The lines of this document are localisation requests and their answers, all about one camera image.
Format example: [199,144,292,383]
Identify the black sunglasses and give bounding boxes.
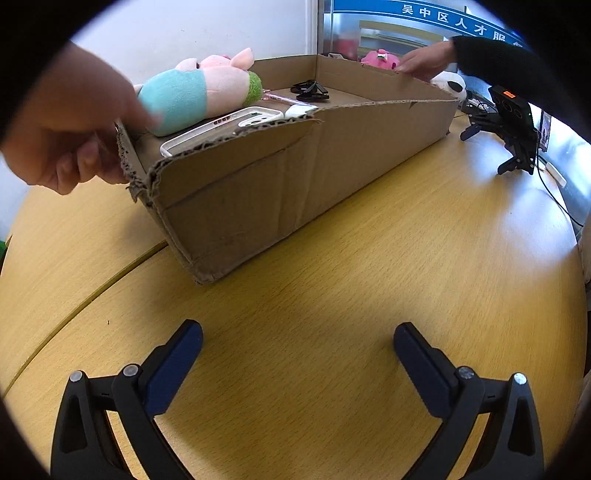
[290,80,329,103]

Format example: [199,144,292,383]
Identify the pink plastic wand pen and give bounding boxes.
[262,91,311,107]

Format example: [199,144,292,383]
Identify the white clear phone case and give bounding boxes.
[159,106,283,158]

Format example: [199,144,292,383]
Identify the brown cardboard box tray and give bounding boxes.
[118,55,458,284]

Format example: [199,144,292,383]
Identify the pink pig plush toy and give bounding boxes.
[136,48,263,137]

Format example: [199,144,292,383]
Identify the black sleeved forearm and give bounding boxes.
[450,36,576,126]

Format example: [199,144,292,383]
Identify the person right hand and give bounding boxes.
[395,40,456,82]

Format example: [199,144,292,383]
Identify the person left hand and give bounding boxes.
[1,43,154,195]

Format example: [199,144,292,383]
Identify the panda plush toy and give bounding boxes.
[431,71,467,102]

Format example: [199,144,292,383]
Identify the magenta bear plush toy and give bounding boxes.
[360,49,401,70]

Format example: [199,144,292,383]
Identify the black cables bundle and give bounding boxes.
[461,91,584,227]

